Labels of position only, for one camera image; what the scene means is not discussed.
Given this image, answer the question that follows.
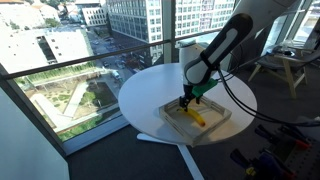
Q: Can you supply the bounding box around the grey perforated board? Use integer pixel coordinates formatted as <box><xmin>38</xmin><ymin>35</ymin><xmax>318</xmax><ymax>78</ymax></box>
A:
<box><xmin>285</xmin><ymin>115</ymin><xmax>320</xmax><ymax>180</ymax></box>

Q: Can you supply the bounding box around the black clamp with red tip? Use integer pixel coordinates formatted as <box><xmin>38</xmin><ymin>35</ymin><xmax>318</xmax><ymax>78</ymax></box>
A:
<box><xmin>254</xmin><ymin>123</ymin><xmax>313</xmax><ymax>150</ymax></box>

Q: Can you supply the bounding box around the square wooden slotted tray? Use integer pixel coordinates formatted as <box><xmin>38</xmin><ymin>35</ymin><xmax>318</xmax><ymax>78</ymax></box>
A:
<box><xmin>158</xmin><ymin>94</ymin><xmax>233</xmax><ymax>147</ymax></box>

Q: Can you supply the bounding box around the window frame mullion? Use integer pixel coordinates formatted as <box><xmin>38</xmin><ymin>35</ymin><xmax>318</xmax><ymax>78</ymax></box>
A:
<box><xmin>162</xmin><ymin>0</ymin><xmax>177</xmax><ymax>64</ymax></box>

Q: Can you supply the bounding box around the dark window handrail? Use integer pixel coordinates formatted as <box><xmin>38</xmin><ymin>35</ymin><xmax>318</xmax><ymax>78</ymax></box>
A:
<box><xmin>0</xmin><ymin>28</ymin><xmax>223</xmax><ymax>81</ymax></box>

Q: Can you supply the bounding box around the white table base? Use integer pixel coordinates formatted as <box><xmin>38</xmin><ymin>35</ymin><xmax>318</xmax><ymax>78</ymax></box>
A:
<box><xmin>136</xmin><ymin>133</ymin><xmax>205</xmax><ymax>180</ymax></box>

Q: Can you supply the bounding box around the wooden lounge chair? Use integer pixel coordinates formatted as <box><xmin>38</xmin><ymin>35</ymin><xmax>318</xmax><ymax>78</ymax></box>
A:
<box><xmin>247</xmin><ymin>39</ymin><xmax>320</xmax><ymax>100</ymax></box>

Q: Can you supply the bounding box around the yellow banana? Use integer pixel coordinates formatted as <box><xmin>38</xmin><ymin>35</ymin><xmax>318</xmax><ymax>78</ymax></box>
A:
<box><xmin>176</xmin><ymin>106</ymin><xmax>206</xmax><ymax>127</ymax></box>

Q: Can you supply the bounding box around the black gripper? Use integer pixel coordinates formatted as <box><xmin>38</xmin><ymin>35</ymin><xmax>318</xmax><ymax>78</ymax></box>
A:
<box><xmin>179</xmin><ymin>83</ymin><xmax>198</xmax><ymax>113</ymax></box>

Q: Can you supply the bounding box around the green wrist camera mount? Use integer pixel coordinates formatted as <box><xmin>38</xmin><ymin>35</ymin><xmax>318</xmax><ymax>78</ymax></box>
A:
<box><xmin>191</xmin><ymin>78</ymin><xmax>219</xmax><ymax>98</ymax></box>

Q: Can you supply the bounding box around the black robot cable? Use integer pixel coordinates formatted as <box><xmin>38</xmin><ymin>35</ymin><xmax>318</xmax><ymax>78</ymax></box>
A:
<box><xmin>215</xmin><ymin>43</ymin><xmax>320</xmax><ymax>128</ymax></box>

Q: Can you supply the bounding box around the blue and yellow clamp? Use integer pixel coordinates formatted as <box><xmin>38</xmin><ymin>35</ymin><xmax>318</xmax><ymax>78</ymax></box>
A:
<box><xmin>229</xmin><ymin>148</ymin><xmax>296</xmax><ymax>180</ymax></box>

